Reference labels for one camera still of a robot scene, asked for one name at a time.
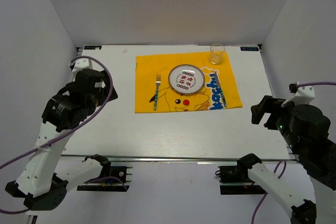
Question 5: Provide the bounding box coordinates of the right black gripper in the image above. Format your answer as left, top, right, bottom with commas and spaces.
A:
249, 94, 303, 153

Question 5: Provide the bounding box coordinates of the knife with teal handle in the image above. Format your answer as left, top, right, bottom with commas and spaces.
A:
214, 72, 227, 108

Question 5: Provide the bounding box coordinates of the yellow pikachu cloth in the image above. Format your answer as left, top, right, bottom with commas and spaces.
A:
135, 52, 243, 113

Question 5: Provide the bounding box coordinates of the fork with teal handle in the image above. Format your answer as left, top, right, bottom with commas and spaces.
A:
153, 74, 161, 111

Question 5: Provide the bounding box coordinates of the clear plastic cup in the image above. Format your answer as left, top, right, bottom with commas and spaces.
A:
210, 43, 226, 65

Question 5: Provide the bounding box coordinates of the round patterned plate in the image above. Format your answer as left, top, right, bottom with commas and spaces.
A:
168, 65, 205, 94

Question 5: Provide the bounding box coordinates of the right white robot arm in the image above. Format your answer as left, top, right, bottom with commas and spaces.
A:
237, 81, 335, 223

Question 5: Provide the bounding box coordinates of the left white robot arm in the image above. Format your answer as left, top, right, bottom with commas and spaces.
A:
1, 56, 118, 211

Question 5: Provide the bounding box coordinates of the left blue table label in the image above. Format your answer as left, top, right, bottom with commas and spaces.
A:
83, 45, 102, 50

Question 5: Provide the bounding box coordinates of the blue table label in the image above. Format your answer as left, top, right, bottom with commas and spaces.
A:
83, 45, 102, 50
240, 47, 259, 51

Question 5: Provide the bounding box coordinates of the right blue table label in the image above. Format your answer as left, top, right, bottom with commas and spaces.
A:
240, 47, 259, 51

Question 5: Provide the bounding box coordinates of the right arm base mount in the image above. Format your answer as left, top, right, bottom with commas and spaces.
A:
215, 166, 265, 195

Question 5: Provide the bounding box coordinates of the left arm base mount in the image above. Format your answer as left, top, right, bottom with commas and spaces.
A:
77, 162, 133, 193

